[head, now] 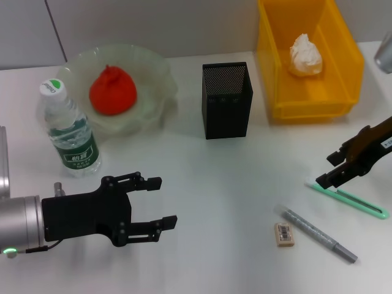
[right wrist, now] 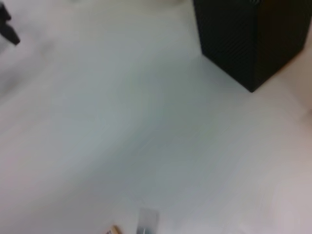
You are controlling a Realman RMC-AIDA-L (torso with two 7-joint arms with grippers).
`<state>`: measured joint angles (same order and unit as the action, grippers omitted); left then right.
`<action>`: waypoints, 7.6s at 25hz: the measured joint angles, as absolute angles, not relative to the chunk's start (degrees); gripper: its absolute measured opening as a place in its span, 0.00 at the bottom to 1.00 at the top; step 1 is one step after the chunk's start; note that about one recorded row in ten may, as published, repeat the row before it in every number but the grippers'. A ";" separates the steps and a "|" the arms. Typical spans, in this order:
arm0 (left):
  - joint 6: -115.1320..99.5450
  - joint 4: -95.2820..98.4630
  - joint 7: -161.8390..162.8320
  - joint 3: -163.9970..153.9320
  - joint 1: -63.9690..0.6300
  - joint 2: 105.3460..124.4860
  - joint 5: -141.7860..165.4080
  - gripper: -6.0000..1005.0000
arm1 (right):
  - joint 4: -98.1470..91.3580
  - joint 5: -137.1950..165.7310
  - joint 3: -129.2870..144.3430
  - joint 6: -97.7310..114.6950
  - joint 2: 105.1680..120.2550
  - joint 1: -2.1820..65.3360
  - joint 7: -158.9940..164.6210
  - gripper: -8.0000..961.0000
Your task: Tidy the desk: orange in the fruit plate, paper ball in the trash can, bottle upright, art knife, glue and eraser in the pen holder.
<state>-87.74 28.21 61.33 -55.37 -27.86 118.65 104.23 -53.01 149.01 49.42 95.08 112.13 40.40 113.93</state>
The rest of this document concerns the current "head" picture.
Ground clear green-label water bottle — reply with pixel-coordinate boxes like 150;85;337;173
38;78;102;178

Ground red-orange fruit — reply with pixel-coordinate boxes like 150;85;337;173
88;64;138;116

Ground black mesh pen holder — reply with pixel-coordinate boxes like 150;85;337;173
202;61;254;140

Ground yellow plastic storage bin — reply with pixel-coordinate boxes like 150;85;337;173
256;0;365;124

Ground grey marker pen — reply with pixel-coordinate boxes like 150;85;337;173
275;205;359;264

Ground translucent wavy fruit plate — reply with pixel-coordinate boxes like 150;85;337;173
56;43;179;137

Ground white paper ball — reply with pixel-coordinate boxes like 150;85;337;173
287;33;324;78

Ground beige eraser with barcode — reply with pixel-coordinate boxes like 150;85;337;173
274;222;297;248

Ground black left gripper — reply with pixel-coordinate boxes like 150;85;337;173
41;171;179;247

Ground left gripper cable with plug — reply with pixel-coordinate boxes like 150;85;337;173
4;183;66;260

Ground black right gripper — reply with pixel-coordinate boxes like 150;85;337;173
315;115;392;189

